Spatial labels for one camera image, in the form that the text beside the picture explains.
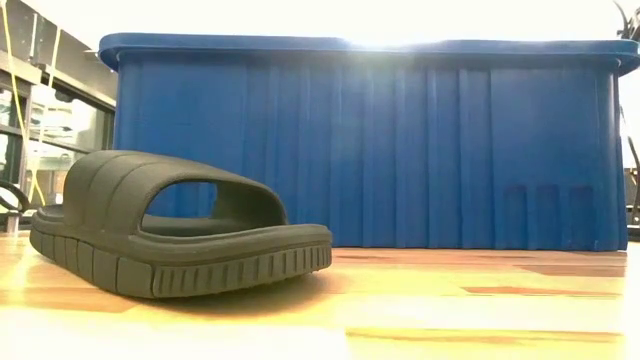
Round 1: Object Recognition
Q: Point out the blue plastic bin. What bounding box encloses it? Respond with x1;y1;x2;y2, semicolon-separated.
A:
98;32;640;252

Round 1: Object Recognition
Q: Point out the black rubber slide sandal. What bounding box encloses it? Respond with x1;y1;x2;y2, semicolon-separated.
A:
28;149;334;300

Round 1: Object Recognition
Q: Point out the metal shelving rack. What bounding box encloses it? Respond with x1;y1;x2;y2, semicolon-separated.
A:
0;0;117;211

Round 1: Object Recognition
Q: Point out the orange yellow cable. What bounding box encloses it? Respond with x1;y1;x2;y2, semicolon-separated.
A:
1;0;47;207

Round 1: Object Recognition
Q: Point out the black aluminium extrusion frame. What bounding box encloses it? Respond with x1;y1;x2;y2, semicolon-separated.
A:
624;168;640;242

